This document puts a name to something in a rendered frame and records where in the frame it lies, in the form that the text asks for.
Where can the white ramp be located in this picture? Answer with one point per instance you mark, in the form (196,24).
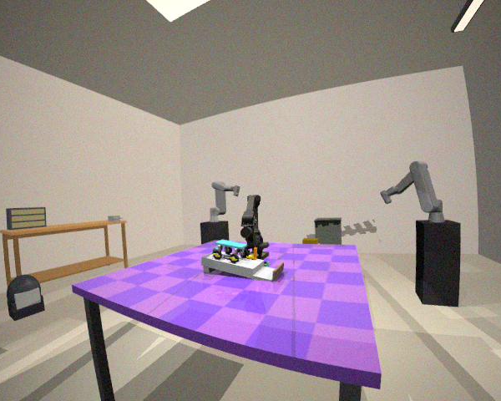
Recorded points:
(245,267)

